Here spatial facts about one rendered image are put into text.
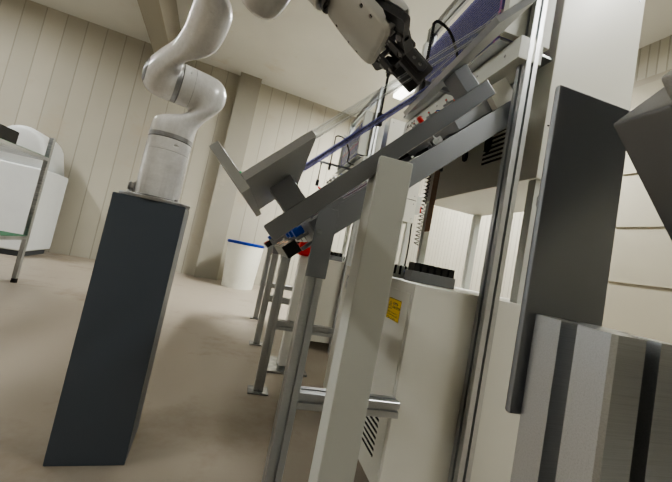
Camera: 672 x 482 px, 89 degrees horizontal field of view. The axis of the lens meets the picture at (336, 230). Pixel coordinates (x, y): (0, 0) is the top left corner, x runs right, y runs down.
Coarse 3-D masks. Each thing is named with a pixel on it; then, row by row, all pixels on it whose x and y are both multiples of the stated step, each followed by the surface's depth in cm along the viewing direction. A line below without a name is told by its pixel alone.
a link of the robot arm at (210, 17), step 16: (208, 0) 84; (224, 0) 86; (192, 16) 88; (208, 16) 86; (224, 16) 88; (192, 32) 89; (208, 32) 89; (224, 32) 91; (176, 48) 92; (192, 48) 91; (208, 48) 93; (160, 64) 93; (176, 64) 94; (144, 80) 97; (160, 80) 95; (176, 80) 97; (160, 96) 100; (176, 96) 100
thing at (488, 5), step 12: (480, 0) 120; (492, 0) 112; (504, 0) 107; (468, 12) 127; (480, 12) 118; (492, 12) 111; (456, 24) 134; (468, 24) 125; (480, 24) 116; (444, 36) 143; (456, 36) 132; (432, 48) 152; (444, 48) 140; (444, 60) 138; (432, 72) 147
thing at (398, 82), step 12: (468, 36) 51; (456, 48) 51; (432, 60) 50; (396, 84) 49; (372, 96) 48; (384, 96) 50; (348, 108) 47; (360, 108) 48; (336, 120) 47; (324, 132) 47
